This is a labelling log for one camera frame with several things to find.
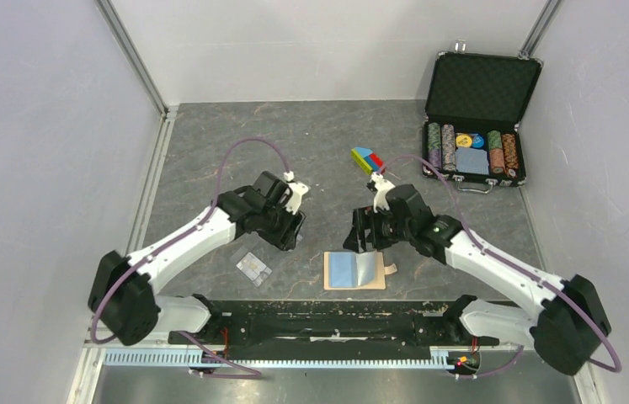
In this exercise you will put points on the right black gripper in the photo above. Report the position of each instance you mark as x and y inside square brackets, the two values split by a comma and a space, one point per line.
[361, 219]

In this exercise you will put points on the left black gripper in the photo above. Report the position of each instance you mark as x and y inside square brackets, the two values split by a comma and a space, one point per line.
[285, 239]

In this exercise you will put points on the beige card holder wallet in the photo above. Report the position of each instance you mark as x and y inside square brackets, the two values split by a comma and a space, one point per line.
[355, 271]

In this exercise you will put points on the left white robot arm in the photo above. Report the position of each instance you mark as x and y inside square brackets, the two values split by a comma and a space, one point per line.
[126, 297]

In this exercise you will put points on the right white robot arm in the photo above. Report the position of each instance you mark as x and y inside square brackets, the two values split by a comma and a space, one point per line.
[563, 320]

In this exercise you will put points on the blue playing card deck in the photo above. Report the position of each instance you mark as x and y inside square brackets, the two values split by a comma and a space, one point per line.
[471, 160]

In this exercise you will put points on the colourful toy brick block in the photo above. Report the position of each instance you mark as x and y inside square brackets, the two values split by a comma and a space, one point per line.
[367, 160]

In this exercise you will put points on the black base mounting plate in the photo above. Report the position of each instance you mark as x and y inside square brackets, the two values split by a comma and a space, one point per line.
[333, 329]

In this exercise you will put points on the green purple chip stack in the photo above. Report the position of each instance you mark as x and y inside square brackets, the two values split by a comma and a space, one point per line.
[434, 145]

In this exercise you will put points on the grey pink chip stack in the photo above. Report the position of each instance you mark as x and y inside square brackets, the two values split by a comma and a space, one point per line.
[448, 144]

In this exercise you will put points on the yellow dealer chip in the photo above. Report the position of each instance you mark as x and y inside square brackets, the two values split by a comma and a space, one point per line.
[464, 140]

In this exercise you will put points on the blue dealer chip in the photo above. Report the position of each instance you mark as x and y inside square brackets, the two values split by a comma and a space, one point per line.
[478, 142]

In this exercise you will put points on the black poker chip case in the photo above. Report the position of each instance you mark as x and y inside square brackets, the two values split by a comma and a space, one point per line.
[477, 94]

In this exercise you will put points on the green red chip stack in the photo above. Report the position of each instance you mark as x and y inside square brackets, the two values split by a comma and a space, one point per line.
[496, 152]

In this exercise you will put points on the orange brown chip stack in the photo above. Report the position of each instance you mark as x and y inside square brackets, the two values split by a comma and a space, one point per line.
[511, 159]

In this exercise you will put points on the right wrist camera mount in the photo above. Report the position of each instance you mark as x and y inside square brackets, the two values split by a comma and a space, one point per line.
[380, 187]

